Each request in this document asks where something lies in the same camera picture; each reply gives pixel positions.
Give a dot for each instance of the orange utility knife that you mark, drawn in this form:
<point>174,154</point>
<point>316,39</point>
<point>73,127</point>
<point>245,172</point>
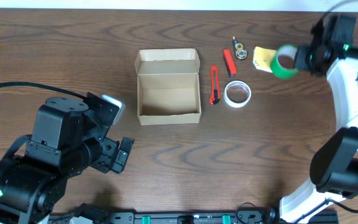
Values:
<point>215,88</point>

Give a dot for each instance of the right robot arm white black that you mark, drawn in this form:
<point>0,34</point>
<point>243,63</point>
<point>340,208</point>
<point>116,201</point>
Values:
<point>334,167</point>

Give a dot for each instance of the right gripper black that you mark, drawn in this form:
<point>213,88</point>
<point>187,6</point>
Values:
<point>303,58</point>

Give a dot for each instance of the white tape roll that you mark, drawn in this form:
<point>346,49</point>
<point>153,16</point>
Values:
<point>237,94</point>

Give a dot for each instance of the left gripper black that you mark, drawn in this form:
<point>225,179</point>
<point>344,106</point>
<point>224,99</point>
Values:
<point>110,155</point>

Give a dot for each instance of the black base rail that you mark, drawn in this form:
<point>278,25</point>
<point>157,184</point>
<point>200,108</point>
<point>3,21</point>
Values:
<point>86,213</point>

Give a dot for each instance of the brown cardboard box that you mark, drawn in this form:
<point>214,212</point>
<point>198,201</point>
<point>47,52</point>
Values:
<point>168,86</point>

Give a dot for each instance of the yellow sticky note pad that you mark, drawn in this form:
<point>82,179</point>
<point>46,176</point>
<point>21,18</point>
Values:
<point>262,58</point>

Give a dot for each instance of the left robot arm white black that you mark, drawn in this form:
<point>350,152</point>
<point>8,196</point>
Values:
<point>69,136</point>

